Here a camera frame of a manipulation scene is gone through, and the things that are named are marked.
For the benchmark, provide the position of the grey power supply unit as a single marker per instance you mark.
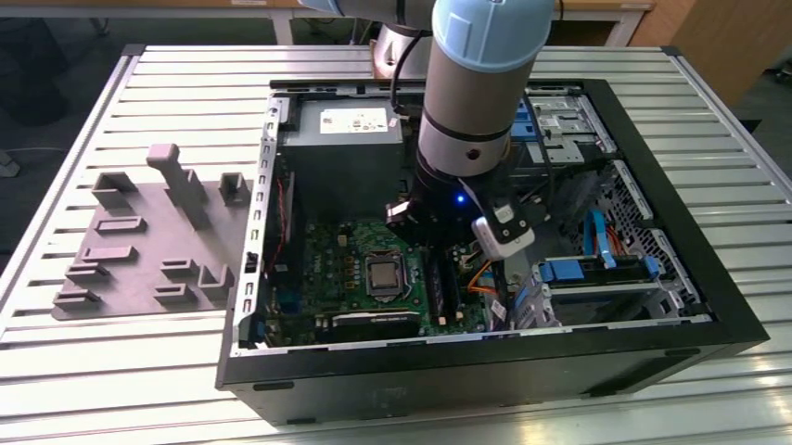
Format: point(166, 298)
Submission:
point(341, 171)

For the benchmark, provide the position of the blue plastic drive latch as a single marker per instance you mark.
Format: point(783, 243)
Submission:
point(527, 132)

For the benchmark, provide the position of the black graphics card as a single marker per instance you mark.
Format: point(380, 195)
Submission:
point(372, 324)

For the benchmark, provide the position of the hard disk in blue carrier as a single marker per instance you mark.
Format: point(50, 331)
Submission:
point(563, 271)

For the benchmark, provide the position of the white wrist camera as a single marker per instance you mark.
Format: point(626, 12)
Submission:
point(504, 236)

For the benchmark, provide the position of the white framed desk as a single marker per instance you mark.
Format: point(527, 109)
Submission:
point(632, 28)

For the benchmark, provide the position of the metal optical drive cage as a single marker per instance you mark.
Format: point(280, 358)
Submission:
point(560, 153)

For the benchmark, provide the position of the grey parts rack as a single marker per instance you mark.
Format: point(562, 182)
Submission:
point(156, 222)

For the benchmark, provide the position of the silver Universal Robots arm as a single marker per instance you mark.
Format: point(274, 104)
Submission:
point(477, 102)

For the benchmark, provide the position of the metal disk bay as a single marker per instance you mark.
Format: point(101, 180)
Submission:
point(607, 289)

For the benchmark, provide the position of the green motherboard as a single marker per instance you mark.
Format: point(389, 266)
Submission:
point(335, 296)

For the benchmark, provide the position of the dark office chair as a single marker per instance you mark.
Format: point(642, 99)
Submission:
point(31, 69)

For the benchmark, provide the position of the silver CPU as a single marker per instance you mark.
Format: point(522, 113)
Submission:
point(385, 274)

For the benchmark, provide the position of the CPU socket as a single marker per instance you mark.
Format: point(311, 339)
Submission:
point(384, 256)

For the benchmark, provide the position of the black open PC case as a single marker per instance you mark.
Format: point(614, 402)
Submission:
point(433, 380)

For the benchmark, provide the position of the brown wooden cabinet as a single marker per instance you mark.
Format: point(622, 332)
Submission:
point(713, 46)

